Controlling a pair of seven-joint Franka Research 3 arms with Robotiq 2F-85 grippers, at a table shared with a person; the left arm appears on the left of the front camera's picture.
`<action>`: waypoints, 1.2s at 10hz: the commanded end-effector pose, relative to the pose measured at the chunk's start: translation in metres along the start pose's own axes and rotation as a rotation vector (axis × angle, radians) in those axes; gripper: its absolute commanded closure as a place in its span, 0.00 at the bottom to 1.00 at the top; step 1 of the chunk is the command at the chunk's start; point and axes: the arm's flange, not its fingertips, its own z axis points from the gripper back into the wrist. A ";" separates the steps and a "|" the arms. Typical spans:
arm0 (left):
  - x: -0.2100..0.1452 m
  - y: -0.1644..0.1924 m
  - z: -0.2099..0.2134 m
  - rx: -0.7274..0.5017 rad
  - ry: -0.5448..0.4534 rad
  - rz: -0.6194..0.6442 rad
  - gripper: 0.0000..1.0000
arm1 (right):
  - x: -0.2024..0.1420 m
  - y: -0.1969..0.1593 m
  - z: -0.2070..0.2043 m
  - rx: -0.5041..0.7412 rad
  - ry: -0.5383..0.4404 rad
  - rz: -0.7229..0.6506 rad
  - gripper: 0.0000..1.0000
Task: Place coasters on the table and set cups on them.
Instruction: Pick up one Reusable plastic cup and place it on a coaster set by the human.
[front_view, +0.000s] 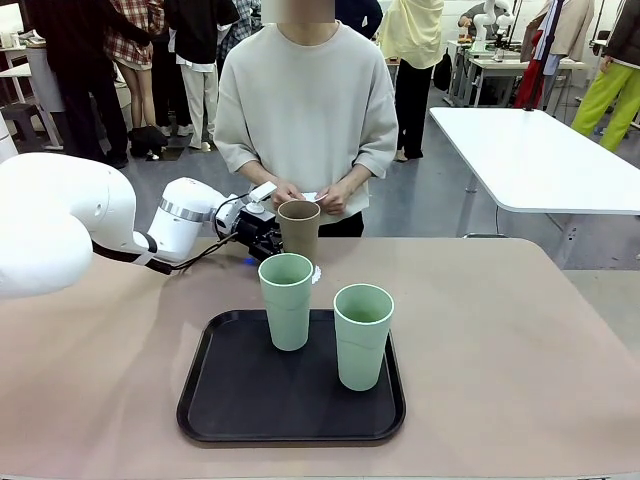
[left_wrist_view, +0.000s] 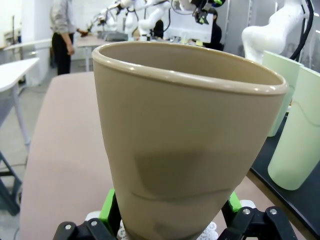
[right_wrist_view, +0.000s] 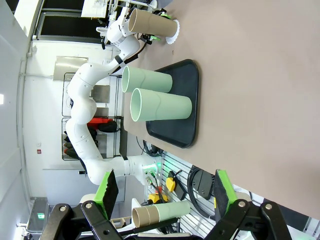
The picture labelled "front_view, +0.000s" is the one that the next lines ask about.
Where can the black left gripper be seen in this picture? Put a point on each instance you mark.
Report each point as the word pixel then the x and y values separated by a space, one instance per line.
pixel 257 227

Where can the brown tall cup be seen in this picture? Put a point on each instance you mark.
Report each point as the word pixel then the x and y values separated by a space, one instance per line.
pixel 300 235

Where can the white scalloped paper coaster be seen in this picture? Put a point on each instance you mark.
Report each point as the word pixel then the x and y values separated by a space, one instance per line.
pixel 316 277
pixel 312 196

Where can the light green tall cup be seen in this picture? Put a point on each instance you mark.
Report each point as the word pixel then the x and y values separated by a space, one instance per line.
pixel 362 350
pixel 287 310

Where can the person's right forearm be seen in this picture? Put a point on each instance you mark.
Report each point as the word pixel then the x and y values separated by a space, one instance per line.
pixel 255 172

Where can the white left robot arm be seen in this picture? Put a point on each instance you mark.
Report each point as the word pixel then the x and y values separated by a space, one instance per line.
pixel 50 225

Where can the small white background robot arm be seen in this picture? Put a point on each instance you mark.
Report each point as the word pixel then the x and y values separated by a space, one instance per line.
pixel 485 22

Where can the person's left forearm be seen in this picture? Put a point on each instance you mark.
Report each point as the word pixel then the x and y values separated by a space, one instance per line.
pixel 357 177

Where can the person's right hand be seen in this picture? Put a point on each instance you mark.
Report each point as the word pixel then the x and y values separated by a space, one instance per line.
pixel 287 192

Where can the person's left hand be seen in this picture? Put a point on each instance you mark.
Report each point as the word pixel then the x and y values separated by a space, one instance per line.
pixel 336 199

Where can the black serving tray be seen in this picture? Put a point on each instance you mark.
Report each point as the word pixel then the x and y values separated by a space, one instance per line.
pixel 290 400

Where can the person in beige sweater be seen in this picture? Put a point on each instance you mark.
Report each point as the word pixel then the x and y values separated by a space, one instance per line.
pixel 305 100

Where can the black bag on floor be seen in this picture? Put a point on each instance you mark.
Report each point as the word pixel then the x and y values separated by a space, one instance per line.
pixel 147 140

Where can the person black top white trousers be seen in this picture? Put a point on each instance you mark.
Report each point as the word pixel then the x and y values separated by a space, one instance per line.
pixel 200 30

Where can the black hanging backpack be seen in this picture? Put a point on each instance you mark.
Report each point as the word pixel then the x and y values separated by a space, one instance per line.
pixel 442 72

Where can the person in plaid shirt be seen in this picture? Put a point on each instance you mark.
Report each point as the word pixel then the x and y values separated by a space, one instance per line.
pixel 132 40

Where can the person in yellow top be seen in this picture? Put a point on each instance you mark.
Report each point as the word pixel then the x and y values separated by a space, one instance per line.
pixel 415 30

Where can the white table with grey legs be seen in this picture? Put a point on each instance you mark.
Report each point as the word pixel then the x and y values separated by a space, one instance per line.
pixel 525 160

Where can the person in dark clothes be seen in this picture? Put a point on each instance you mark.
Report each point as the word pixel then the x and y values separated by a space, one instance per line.
pixel 80 50

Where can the dark stool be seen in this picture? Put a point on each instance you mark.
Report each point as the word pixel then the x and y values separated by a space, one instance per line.
pixel 25 116

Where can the grey background desk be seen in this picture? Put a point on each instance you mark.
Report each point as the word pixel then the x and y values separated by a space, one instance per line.
pixel 490 65

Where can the red hanging garment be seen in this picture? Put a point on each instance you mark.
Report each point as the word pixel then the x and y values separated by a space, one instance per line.
pixel 531 75

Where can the person in neon green trousers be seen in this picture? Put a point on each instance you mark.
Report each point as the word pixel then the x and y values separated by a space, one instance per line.
pixel 605 95

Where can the beige jacket on mannequin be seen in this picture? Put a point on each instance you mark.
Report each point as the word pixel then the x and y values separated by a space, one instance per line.
pixel 570 30

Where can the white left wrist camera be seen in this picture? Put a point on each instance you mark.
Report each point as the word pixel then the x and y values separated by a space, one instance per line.
pixel 262 192

